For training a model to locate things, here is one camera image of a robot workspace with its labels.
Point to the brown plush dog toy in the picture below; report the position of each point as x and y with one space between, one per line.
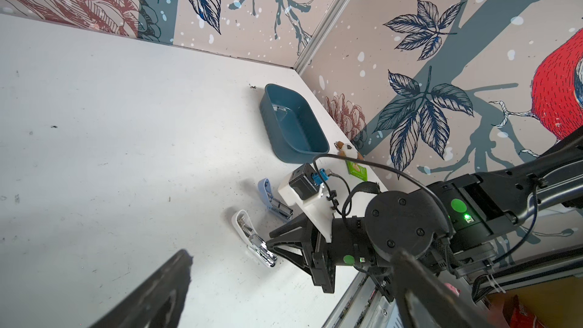
347 150

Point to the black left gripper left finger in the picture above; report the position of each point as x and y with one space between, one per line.
159 301

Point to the teal plastic tray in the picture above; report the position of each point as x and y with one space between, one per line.
296 136

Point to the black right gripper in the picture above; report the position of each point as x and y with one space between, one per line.
350 247

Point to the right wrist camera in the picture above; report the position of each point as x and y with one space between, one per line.
306 188

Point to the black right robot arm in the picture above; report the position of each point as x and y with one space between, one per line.
446 226

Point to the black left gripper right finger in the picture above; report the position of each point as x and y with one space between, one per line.
424 301

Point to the green snack packet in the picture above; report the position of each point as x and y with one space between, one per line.
357 170

